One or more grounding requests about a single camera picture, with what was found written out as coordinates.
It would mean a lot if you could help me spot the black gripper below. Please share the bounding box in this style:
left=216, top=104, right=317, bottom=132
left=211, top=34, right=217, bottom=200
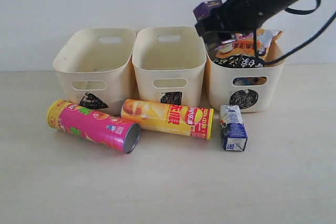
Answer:
left=195, top=0, right=263, bottom=51

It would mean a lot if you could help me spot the orange noodle packet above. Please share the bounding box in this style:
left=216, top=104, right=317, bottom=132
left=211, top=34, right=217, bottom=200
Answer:
left=211, top=28, right=283, bottom=69

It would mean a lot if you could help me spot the purple drink carton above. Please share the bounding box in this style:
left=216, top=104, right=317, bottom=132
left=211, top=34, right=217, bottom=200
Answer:
left=193, top=0, right=254, bottom=45

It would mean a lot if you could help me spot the blue noodle packet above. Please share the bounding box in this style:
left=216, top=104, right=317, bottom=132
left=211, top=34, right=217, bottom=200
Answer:
left=233, top=77, right=267, bottom=87

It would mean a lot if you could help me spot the blue white milk carton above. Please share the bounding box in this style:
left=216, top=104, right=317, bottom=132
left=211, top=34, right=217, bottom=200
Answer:
left=219, top=104, right=248, bottom=152

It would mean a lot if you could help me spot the middle cream plastic bin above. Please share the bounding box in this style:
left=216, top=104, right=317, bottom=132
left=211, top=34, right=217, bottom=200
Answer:
left=132, top=26, right=207, bottom=106

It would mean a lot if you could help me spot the cream plastic bin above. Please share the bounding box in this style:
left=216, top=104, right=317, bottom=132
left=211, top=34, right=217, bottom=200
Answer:
left=205, top=41, right=284, bottom=112
left=132, top=26, right=207, bottom=106
left=52, top=28, right=136, bottom=115

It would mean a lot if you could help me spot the right cream plastic bin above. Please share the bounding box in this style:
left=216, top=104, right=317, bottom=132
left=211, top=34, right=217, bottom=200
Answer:
left=205, top=41, right=284, bottom=112

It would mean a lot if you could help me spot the yellow chips can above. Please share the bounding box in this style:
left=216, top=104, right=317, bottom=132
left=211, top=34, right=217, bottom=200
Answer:
left=121, top=99, right=214, bottom=140

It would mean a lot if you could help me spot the left cream plastic bin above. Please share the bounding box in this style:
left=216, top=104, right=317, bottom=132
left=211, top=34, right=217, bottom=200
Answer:
left=52, top=28, right=136, bottom=115

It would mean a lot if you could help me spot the pink chips can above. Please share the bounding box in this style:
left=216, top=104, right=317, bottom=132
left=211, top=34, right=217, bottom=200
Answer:
left=47, top=100, right=141, bottom=154

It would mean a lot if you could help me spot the black cable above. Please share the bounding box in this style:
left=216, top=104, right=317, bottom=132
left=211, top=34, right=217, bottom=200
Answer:
left=251, top=0, right=336, bottom=65

